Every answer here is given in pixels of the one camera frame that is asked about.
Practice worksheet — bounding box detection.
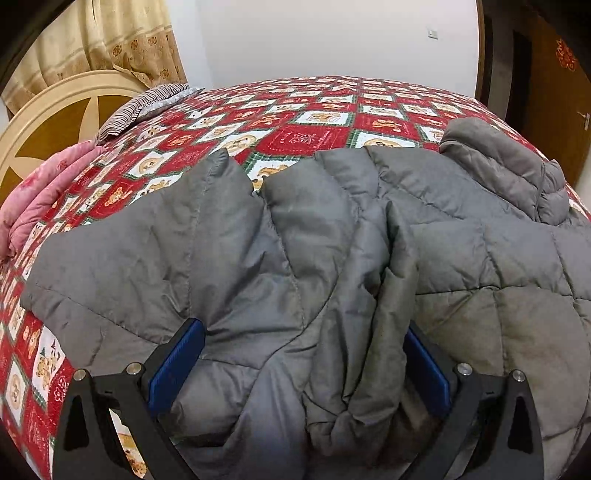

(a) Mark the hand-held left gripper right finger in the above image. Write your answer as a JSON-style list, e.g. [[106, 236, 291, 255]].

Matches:
[[404, 320, 541, 480]]

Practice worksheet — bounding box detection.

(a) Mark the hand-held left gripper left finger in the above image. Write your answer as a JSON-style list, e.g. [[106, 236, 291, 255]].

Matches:
[[53, 318, 207, 480]]

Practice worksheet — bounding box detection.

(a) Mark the grey puffer jacket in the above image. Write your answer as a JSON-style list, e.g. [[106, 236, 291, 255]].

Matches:
[[21, 117, 591, 480]]

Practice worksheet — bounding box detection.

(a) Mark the pink quilt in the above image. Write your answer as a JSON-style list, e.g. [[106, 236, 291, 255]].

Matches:
[[0, 141, 107, 259]]

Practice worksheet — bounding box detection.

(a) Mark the striped pillow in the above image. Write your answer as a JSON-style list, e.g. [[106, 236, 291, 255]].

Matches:
[[95, 83, 204, 141]]

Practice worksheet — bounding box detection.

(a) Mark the red patchwork printed blanket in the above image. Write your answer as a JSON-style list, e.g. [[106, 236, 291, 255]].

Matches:
[[0, 75, 591, 480]]

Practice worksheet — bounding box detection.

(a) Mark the cream and wood headboard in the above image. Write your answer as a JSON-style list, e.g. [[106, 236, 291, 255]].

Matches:
[[0, 69, 153, 204]]

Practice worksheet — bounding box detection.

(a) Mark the brown wooden door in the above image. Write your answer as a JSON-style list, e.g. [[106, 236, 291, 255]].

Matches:
[[526, 9, 591, 185]]

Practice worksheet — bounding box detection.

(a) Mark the beige patterned curtain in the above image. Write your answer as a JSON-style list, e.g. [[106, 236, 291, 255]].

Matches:
[[2, 0, 188, 116]]

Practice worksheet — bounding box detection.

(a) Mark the red paper door decoration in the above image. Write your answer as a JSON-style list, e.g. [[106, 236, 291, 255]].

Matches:
[[554, 39, 580, 70]]

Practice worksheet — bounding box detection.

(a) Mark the dark wooden door frame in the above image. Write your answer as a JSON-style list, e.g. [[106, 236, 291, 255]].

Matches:
[[475, 0, 496, 106]]

